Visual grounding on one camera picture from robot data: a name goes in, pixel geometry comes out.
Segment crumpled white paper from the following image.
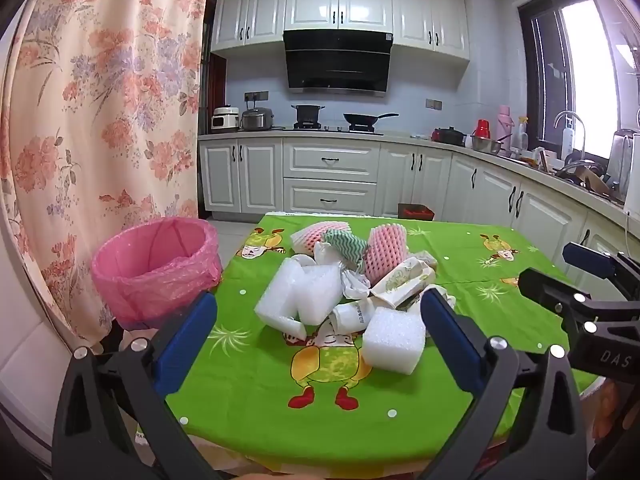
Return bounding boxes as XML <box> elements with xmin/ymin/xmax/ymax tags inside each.
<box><xmin>291</xmin><ymin>241</ymin><xmax>346</xmax><ymax>268</ymax></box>

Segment white kitchen cabinets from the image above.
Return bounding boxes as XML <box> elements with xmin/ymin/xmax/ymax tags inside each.
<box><xmin>198</xmin><ymin>135</ymin><xmax>640</xmax><ymax>281</ymax></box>
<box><xmin>210</xmin><ymin>0</ymin><xmax>471</xmax><ymax>64</ymax></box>

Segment green printed tablecloth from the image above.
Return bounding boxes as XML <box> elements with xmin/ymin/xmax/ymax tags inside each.
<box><xmin>164</xmin><ymin>211</ymin><xmax>599</xmax><ymax>467</ymax></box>

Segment clear spray bottle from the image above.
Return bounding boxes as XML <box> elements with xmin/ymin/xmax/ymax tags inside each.
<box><xmin>512</xmin><ymin>116</ymin><xmax>530</xmax><ymax>154</ymax></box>

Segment cream printed paper wrapper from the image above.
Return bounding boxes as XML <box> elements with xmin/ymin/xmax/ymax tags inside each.
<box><xmin>370</xmin><ymin>256</ymin><xmax>438</xmax><ymax>309</ymax></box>

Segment pink foam fruit net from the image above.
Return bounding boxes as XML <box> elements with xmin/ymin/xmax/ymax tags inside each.
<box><xmin>290</xmin><ymin>220</ymin><xmax>351</xmax><ymax>255</ymax></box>
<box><xmin>363</xmin><ymin>223</ymin><xmax>407</xmax><ymax>286</ymax></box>

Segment black range hood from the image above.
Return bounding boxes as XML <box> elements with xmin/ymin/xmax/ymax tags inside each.
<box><xmin>283</xmin><ymin>30</ymin><xmax>394</xmax><ymax>96</ymax></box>

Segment white rice cooker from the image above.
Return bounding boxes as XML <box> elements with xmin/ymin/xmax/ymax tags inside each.
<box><xmin>211</xmin><ymin>106</ymin><xmax>239</xmax><ymax>133</ymax></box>

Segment white foam block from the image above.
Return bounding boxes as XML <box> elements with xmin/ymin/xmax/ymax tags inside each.
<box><xmin>361</xmin><ymin>306</ymin><xmax>427</xmax><ymax>375</ymax></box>

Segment chrome kitchen faucet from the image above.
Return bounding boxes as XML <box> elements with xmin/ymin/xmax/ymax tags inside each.
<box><xmin>553</xmin><ymin>111</ymin><xmax>587</xmax><ymax>161</ymax></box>

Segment silver pressure cooker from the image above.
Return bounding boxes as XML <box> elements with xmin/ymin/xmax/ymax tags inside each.
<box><xmin>240</xmin><ymin>107</ymin><xmax>276</xmax><ymax>132</ymax></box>

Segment crumpled paper cup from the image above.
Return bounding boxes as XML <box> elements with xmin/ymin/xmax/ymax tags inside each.
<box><xmin>330</xmin><ymin>297</ymin><xmax>396</xmax><ymax>334</ymax></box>

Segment white foam sheet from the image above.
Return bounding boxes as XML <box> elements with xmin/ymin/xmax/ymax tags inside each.
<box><xmin>254</xmin><ymin>258</ymin><xmax>309</xmax><ymax>340</ymax></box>
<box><xmin>298</xmin><ymin>263</ymin><xmax>346</xmax><ymax>326</ymax></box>

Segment dark framed window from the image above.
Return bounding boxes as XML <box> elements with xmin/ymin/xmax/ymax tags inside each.
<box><xmin>517</xmin><ymin>0</ymin><xmax>640</xmax><ymax>159</ymax></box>

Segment red box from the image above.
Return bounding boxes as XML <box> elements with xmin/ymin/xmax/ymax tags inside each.
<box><xmin>398</xmin><ymin>203</ymin><xmax>435</xmax><ymax>222</ymax></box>

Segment white lower kitchen cabinets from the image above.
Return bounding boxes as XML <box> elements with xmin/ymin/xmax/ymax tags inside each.
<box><xmin>198</xmin><ymin>135</ymin><xmax>640</xmax><ymax>281</ymax></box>

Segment green wavy striped cloth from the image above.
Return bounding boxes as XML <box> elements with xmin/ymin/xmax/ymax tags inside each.
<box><xmin>324</xmin><ymin>230</ymin><xmax>370</xmax><ymax>274</ymax></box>

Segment bin with pink bag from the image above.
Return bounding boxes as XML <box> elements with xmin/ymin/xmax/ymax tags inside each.
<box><xmin>91</xmin><ymin>217</ymin><xmax>223</xmax><ymax>332</ymax></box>

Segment white upper kitchen cabinets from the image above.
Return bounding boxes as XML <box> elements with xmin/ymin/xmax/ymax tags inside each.
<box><xmin>210</xmin><ymin>0</ymin><xmax>471</xmax><ymax>64</ymax></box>

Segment person's right hand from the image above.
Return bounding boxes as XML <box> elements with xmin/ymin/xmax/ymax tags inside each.
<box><xmin>580</xmin><ymin>377</ymin><xmax>640</xmax><ymax>443</ymax></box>

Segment floral curtain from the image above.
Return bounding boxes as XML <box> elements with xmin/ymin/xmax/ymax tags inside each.
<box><xmin>0</xmin><ymin>0</ymin><xmax>214</xmax><ymax>352</ymax></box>

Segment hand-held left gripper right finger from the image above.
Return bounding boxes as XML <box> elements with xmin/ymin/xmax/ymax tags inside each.
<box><xmin>420</xmin><ymin>287</ymin><xmax>588</xmax><ymax>480</ymax></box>

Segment pink thermos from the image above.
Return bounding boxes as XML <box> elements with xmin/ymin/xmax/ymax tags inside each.
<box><xmin>496</xmin><ymin>105</ymin><xmax>514</xmax><ymax>154</ymax></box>

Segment crumpled white tissue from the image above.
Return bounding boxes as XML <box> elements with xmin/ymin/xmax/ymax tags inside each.
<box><xmin>341</xmin><ymin>267</ymin><xmax>374</xmax><ymax>301</ymax></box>

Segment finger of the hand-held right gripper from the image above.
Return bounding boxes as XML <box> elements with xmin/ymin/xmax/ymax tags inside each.
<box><xmin>517</xmin><ymin>267</ymin><xmax>601</xmax><ymax>333</ymax></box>
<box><xmin>562</xmin><ymin>241</ymin><xmax>640</xmax><ymax>302</ymax></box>

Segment silver electric kettle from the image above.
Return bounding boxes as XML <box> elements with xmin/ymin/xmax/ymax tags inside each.
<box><xmin>607</xmin><ymin>129</ymin><xmax>640</xmax><ymax>202</ymax></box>

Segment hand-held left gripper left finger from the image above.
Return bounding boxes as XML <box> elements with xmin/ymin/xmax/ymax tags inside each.
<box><xmin>52</xmin><ymin>290</ymin><xmax>221</xmax><ymax>480</ymax></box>

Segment black frying pan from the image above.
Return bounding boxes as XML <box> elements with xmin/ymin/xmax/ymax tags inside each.
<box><xmin>343</xmin><ymin>112</ymin><xmax>400</xmax><ymax>129</ymax></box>

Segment metal bowl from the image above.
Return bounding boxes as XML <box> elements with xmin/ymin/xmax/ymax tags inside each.
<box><xmin>470</xmin><ymin>135</ymin><xmax>505</xmax><ymax>155</ymax></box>

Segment black cooking pot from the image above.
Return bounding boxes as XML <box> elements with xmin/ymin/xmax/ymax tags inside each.
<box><xmin>291</xmin><ymin>104</ymin><xmax>326</xmax><ymax>126</ymax></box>

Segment black gas stove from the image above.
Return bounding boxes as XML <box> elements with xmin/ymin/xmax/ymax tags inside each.
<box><xmin>282</xmin><ymin>122</ymin><xmax>386</xmax><ymax>136</ymax></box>

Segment red casserole pot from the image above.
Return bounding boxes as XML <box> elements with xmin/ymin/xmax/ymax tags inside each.
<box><xmin>431</xmin><ymin>127</ymin><xmax>469</xmax><ymax>147</ymax></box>

